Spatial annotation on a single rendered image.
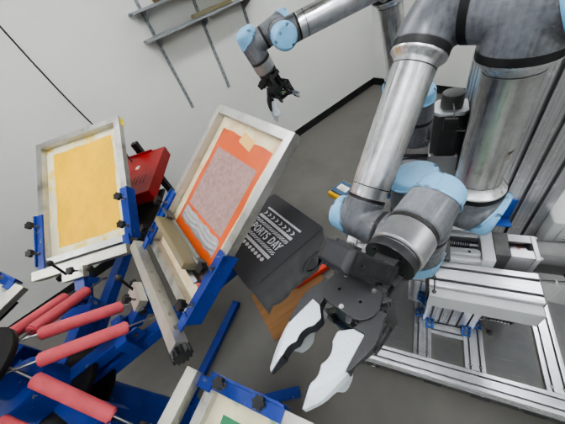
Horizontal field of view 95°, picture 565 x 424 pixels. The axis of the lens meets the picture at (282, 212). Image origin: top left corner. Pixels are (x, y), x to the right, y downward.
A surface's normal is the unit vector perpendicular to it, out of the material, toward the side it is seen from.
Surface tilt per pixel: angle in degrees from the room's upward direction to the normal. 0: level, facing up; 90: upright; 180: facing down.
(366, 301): 8
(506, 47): 90
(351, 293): 8
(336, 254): 32
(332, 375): 8
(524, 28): 91
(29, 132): 90
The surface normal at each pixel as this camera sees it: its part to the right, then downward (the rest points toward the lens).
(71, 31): 0.59, 0.44
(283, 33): 0.17, 0.67
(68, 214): -0.16, -0.21
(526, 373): -0.27, -0.67
